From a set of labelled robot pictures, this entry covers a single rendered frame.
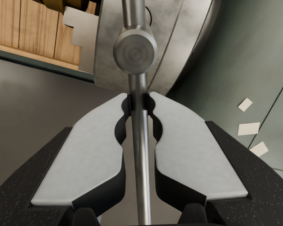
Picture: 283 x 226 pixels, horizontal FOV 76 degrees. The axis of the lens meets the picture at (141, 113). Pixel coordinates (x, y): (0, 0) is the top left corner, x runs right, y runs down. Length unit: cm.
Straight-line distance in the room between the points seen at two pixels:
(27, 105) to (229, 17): 165
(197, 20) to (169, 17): 3
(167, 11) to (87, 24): 18
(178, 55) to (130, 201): 203
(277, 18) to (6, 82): 172
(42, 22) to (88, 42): 28
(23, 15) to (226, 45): 55
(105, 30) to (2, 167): 204
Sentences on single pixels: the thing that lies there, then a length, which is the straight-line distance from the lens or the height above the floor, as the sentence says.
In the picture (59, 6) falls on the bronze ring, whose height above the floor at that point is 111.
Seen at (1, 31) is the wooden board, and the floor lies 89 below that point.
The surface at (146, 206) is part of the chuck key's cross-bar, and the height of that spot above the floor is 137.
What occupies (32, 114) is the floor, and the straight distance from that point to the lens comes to 179.
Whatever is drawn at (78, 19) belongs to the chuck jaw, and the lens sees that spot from 39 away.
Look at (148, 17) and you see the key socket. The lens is 24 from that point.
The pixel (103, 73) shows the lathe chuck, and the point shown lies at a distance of 29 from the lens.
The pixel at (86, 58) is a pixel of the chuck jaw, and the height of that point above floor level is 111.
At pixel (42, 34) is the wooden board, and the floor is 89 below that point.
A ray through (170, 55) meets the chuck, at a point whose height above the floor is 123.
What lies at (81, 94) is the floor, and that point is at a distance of 158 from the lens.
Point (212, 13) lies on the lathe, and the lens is 31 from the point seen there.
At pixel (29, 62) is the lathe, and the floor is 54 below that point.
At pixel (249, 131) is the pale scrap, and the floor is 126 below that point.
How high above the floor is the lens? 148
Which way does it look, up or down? 68 degrees down
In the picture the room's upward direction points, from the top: 169 degrees clockwise
